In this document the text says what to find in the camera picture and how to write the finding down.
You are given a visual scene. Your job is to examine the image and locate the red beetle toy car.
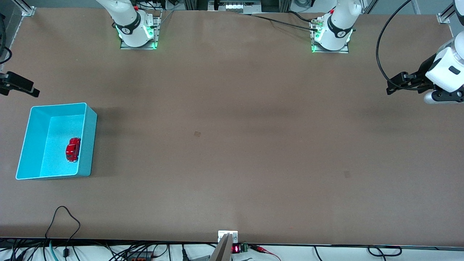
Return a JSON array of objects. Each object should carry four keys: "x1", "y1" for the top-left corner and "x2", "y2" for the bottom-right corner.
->
[{"x1": 65, "y1": 137, "x2": 82, "y2": 162}]

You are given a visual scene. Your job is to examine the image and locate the blue plastic box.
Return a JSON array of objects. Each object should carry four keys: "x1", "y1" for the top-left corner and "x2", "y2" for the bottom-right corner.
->
[{"x1": 16, "y1": 103, "x2": 98, "y2": 180}]

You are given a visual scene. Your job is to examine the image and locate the white lit device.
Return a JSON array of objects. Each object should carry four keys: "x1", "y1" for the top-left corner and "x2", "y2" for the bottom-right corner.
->
[{"x1": 208, "y1": 0, "x2": 262, "y2": 11}]

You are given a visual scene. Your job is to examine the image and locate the orange power strip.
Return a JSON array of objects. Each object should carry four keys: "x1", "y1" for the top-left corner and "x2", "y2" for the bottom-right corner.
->
[{"x1": 125, "y1": 251, "x2": 154, "y2": 261}]

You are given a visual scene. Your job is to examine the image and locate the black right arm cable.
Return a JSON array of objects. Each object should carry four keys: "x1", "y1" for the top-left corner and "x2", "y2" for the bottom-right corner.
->
[{"x1": 0, "y1": 46, "x2": 13, "y2": 65}]

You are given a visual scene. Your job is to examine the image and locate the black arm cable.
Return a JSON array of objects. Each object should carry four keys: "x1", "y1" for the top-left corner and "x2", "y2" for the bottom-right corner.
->
[
  {"x1": 0, "y1": 46, "x2": 13, "y2": 65},
  {"x1": 376, "y1": 0, "x2": 434, "y2": 89}
]

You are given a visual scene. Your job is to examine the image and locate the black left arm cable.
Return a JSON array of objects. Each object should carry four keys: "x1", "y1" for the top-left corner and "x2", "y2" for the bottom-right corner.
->
[{"x1": 376, "y1": 0, "x2": 434, "y2": 89}]

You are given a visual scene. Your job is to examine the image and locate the aluminium corner bracket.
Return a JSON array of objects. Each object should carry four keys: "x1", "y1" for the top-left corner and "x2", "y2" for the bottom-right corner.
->
[
  {"x1": 13, "y1": 0, "x2": 36, "y2": 17},
  {"x1": 437, "y1": 3, "x2": 456, "y2": 24}
]

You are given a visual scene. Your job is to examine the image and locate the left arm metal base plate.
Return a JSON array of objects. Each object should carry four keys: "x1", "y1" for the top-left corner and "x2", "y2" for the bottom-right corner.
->
[{"x1": 311, "y1": 18, "x2": 350, "y2": 54}]

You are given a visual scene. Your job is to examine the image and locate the short black table cable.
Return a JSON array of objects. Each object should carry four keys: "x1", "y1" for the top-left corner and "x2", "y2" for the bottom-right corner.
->
[{"x1": 287, "y1": 10, "x2": 318, "y2": 23}]

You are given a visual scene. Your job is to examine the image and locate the long black table cable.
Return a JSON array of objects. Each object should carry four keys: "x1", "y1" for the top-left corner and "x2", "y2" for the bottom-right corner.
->
[{"x1": 237, "y1": 12, "x2": 321, "y2": 30}]

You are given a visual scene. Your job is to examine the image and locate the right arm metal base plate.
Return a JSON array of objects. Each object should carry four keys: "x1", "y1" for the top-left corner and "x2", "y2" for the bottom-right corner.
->
[{"x1": 120, "y1": 10, "x2": 162, "y2": 50}]

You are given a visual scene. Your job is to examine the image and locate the black coiled cable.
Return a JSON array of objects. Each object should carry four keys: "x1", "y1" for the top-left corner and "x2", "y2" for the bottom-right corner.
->
[{"x1": 367, "y1": 245, "x2": 403, "y2": 257}]

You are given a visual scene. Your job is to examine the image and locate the black looped cable with ferrite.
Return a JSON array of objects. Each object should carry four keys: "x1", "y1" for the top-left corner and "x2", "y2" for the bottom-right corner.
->
[{"x1": 45, "y1": 206, "x2": 81, "y2": 258}]

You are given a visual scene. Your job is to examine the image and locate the red clip wire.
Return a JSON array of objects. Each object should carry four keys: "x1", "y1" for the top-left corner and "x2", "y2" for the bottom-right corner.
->
[{"x1": 249, "y1": 244, "x2": 281, "y2": 261}]

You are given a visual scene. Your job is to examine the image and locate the white table edge bracket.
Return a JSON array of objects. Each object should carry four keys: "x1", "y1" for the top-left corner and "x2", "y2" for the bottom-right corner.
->
[{"x1": 218, "y1": 231, "x2": 239, "y2": 243}]

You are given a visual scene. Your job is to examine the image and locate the grey metal mount bar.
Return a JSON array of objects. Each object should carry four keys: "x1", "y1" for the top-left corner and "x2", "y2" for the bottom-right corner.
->
[{"x1": 210, "y1": 233, "x2": 233, "y2": 261}]

